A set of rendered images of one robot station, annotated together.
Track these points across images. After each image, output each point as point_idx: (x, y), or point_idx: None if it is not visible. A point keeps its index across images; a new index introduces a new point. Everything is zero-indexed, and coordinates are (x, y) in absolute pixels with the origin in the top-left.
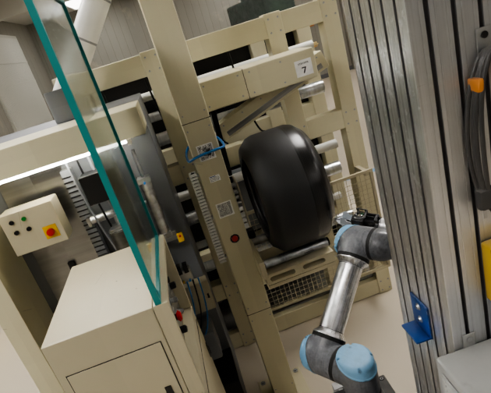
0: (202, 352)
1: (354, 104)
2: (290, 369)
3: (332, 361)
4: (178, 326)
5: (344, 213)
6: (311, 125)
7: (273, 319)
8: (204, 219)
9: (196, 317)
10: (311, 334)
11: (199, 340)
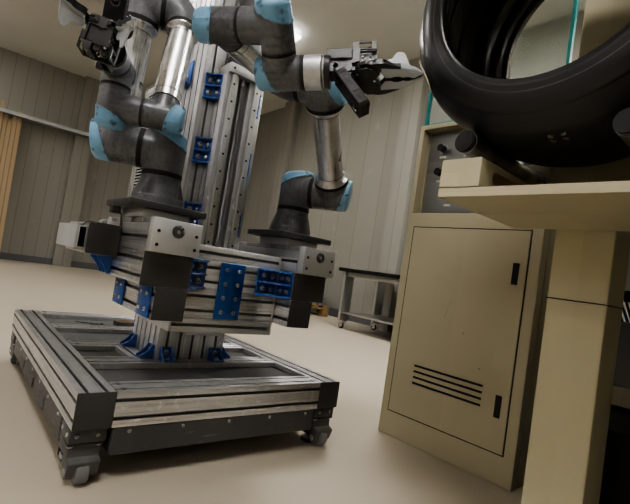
0: (467, 229)
1: None
2: (525, 476)
3: None
4: (420, 150)
5: (401, 56)
6: None
7: (543, 329)
8: None
9: (541, 233)
10: (349, 181)
11: (485, 226)
